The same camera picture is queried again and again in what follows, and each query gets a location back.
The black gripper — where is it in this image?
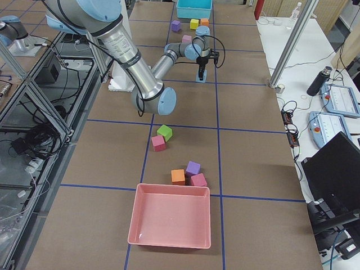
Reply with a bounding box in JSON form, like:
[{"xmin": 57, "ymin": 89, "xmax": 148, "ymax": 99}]
[{"xmin": 196, "ymin": 56, "xmax": 209, "ymax": 80}]

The light blue foam cube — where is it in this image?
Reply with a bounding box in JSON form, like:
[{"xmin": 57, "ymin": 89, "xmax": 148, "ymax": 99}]
[{"xmin": 196, "ymin": 70, "xmax": 207, "ymax": 83}]

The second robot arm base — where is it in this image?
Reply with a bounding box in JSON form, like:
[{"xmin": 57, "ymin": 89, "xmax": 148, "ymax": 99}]
[{"xmin": 1, "ymin": 15, "xmax": 40, "ymax": 57}]

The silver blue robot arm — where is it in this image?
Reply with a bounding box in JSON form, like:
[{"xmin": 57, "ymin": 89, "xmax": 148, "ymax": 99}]
[{"xmin": 43, "ymin": 1, "xmax": 212, "ymax": 115}]

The light pink foam cube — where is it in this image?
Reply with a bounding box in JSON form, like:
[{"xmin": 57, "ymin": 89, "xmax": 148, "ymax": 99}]
[{"xmin": 182, "ymin": 35, "xmax": 192, "ymax": 44}]

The yellow foam cube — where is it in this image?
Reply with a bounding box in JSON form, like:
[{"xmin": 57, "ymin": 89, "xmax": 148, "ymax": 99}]
[{"xmin": 190, "ymin": 19, "xmax": 199, "ymax": 30}]

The orange foam cube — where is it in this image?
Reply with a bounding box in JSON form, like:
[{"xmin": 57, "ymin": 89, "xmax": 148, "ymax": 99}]
[
  {"xmin": 200, "ymin": 18, "xmax": 209, "ymax": 27},
  {"xmin": 171, "ymin": 169, "xmax": 186, "ymax": 186}
]

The purple foam cube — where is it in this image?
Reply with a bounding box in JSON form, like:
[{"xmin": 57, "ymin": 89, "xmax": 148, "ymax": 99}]
[
  {"xmin": 170, "ymin": 20, "xmax": 181, "ymax": 32},
  {"xmin": 185, "ymin": 161, "xmax": 201, "ymax": 177}
]

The teal plastic bin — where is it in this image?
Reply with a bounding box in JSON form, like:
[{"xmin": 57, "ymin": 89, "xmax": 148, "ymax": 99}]
[{"xmin": 176, "ymin": 0, "xmax": 213, "ymax": 19}]

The green foam cube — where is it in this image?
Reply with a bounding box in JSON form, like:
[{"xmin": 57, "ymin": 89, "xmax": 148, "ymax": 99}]
[{"xmin": 156, "ymin": 125, "xmax": 173, "ymax": 142}]

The red-pink foam cube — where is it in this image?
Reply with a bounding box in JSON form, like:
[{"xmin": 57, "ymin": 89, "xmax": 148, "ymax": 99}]
[{"xmin": 151, "ymin": 135, "xmax": 166, "ymax": 152}]

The black orange power strip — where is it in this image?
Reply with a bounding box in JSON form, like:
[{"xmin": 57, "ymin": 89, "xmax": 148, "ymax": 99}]
[{"xmin": 281, "ymin": 110, "xmax": 300, "ymax": 148}]

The clear plastic bottle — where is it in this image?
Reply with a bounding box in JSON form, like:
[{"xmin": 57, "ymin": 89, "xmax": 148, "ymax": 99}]
[{"xmin": 289, "ymin": 2, "xmax": 302, "ymax": 21}]

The magenta foam cube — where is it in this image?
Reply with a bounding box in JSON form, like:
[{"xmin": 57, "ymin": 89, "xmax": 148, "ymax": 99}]
[{"xmin": 190, "ymin": 173, "xmax": 208, "ymax": 187}]

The black water bottle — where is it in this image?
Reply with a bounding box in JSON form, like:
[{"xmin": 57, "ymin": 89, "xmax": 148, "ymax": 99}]
[{"xmin": 306, "ymin": 66, "xmax": 332, "ymax": 96}]

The blue teach pendant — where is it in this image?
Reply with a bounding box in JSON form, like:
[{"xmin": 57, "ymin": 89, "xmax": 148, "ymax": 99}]
[
  {"xmin": 320, "ymin": 83, "xmax": 359, "ymax": 118},
  {"xmin": 308, "ymin": 111, "xmax": 351, "ymax": 149}
]

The pink plastic tray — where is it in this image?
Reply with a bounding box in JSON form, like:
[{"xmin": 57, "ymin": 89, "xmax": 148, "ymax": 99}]
[{"xmin": 128, "ymin": 183, "xmax": 212, "ymax": 249}]

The black laptop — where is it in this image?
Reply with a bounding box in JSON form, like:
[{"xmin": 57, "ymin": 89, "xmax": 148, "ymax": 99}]
[{"xmin": 301, "ymin": 132, "xmax": 359, "ymax": 214}]

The black power adapter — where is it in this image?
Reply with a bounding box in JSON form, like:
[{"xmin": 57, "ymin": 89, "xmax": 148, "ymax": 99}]
[{"xmin": 11, "ymin": 138, "xmax": 28, "ymax": 155}]

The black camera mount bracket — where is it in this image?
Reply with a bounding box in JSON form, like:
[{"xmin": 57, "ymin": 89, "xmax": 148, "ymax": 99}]
[{"xmin": 209, "ymin": 49, "xmax": 219, "ymax": 65}]

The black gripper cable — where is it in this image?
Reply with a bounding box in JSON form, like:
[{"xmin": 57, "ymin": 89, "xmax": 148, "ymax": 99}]
[{"xmin": 202, "ymin": 34, "xmax": 226, "ymax": 69}]

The aluminium frame post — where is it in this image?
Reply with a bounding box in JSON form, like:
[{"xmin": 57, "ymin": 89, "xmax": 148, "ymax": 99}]
[{"xmin": 268, "ymin": 0, "xmax": 319, "ymax": 88}]

